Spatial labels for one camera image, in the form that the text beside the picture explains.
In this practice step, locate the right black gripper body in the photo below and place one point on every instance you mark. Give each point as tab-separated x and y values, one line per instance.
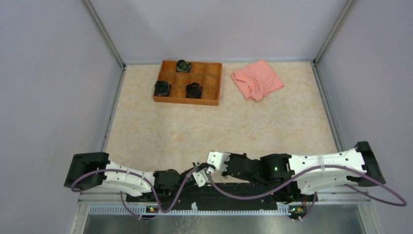
239	155

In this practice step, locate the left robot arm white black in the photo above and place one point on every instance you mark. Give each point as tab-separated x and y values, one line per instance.
89	170

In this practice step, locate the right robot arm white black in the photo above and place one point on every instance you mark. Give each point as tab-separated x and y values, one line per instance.
309	173

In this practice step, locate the black rolled belt middle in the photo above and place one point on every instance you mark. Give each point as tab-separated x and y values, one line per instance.
194	90

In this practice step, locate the black rolled belt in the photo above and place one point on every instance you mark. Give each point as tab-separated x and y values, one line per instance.
183	66
194	90
162	88

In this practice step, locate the pink folded cloth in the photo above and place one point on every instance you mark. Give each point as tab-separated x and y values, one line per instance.
256	80

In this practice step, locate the black rolled belt left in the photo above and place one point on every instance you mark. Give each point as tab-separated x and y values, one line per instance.
162	88

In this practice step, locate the orange wooden compartment tray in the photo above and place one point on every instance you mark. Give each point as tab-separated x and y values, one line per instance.
207	74

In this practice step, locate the black rolled belt top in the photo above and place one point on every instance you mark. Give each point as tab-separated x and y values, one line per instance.
183	66

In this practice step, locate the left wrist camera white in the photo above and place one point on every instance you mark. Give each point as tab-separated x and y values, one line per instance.
201	176

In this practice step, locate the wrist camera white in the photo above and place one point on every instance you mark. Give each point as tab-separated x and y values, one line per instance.
201	176
217	160

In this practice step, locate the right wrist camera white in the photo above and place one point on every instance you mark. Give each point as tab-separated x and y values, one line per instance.
217	160

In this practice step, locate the white slotted cable duct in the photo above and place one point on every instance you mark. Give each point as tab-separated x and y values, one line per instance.
119	209

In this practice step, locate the aluminium frame rails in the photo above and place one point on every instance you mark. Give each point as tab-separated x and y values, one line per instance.
367	218

